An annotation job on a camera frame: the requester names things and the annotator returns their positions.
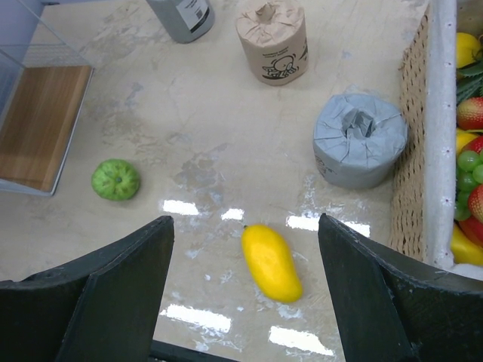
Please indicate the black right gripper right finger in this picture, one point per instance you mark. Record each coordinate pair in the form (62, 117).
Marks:
(390, 307)

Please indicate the yellow mango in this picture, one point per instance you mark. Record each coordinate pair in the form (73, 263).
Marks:
(270, 263)

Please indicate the green guava fruit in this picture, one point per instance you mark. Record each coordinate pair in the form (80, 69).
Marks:
(115, 180)

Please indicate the yellow lemon toy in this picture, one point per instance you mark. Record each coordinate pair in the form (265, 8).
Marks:
(468, 49)

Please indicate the wicker basket with liner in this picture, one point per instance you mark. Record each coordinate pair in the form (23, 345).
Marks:
(424, 179)

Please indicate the grey paper towel roll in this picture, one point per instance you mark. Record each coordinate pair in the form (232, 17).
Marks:
(184, 20)
(357, 139)

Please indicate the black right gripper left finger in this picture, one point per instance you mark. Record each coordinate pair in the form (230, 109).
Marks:
(102, 306)

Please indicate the orange pineapple toy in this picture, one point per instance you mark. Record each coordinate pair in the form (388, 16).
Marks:
(469, 82)

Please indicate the green grapes toy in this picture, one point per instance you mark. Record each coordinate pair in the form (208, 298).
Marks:
(469, 186)

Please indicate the white wire wooden shelf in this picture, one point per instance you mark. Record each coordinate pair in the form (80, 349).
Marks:
(43, 85)

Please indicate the red strawberry toy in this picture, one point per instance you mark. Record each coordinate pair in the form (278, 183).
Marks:
(470, 114)

